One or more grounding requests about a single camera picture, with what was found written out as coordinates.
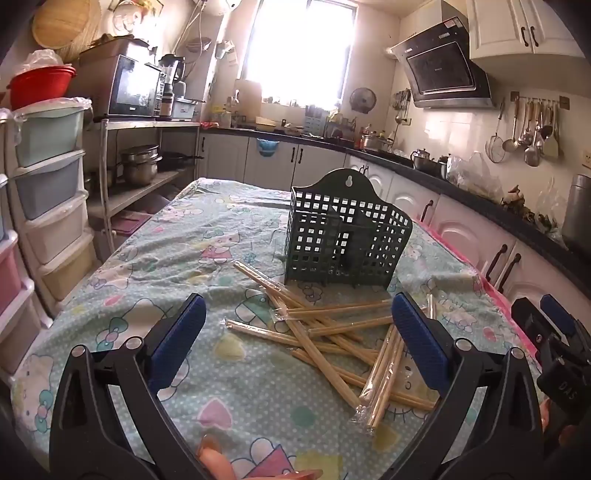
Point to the group of chopsticks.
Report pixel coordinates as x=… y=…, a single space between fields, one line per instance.
x=381 y=383

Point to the clear plastic bag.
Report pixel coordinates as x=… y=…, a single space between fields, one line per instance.
x=41 y=59

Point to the steel pan with lid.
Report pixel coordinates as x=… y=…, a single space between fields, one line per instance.
x=441 y=168

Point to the person's left hand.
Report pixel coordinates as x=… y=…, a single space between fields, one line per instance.
x=216 y=461

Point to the grey metal canister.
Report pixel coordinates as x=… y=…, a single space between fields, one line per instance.
x=579 y=207

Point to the white wall cabinet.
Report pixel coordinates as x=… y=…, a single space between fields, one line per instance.
x=498 y=27

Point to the white wall socket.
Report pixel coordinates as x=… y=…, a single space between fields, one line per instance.
x=587 y=160

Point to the black range hood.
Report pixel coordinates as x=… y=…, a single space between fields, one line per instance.
x=443 y=69

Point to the blue hanging plastic bowl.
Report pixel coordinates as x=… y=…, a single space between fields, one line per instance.
x=268 y=147

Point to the light blue cutlery drainer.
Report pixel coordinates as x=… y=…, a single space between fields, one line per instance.
x=316 y=122

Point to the row of hanging kitchen utensils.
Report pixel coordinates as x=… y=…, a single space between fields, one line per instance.
x=531 y=138

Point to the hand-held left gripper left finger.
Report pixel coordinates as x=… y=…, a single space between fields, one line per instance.
x=178 y=344

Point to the brown lumpy produce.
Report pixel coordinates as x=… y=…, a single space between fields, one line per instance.
x=512 y=198

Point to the large crumpled plastic bag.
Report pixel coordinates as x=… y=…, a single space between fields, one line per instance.
x=475 y=177

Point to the white wall fan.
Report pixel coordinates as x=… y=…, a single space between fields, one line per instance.
x=127 y=16

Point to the black kitchen countertop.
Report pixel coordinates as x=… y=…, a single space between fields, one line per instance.
x=485 y=198

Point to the black microwave oven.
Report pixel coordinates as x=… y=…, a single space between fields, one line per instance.
x=134 y=87

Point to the cluster of hanging ladles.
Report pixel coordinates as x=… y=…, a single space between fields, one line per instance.
x=401 y=104

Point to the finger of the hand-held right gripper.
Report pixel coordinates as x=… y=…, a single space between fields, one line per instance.
x=526 y=323
x=557 y=314

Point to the black blender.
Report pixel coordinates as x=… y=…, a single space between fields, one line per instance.
x=171 y=69

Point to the white kitchen base cabinets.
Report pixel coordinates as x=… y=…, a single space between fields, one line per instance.
x=318 y=161

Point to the dark wall fan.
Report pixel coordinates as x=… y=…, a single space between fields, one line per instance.
x=362 y=99

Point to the metal shelf rack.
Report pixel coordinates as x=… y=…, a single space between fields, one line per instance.
x=138 y=124

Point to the pale cutting board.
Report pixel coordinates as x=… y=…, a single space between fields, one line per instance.
x=249 y=99

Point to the steel kettle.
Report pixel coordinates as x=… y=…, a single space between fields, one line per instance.
x=421 y=160

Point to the white water heater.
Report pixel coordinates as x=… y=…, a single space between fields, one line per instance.
x=221 y=5

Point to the black frying pan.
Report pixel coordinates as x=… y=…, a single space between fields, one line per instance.
x=178 y=159

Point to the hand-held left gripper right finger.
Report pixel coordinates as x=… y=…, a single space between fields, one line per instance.
x=420 y=344

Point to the light blue plastic box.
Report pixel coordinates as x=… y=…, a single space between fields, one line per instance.
x=184 y=108

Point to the kitchen window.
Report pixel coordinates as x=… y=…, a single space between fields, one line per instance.
x=295 y=46

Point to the pastel plastic drawer cabinet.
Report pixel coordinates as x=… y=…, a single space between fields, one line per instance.
x=46 y=134
x=9 y=281

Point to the red plastic basin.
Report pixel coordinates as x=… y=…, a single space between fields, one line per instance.
x=37 y=85

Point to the cartoon cat printed blanket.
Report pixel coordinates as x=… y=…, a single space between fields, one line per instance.
x=184 y=240

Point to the steel stock pot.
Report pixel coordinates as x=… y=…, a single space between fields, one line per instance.
x=376 y=143

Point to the green plastic utensil basket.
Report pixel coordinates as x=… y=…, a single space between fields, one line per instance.
x=314 y=230

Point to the round bamboo sieve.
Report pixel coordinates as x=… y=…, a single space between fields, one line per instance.
x=64 y=23

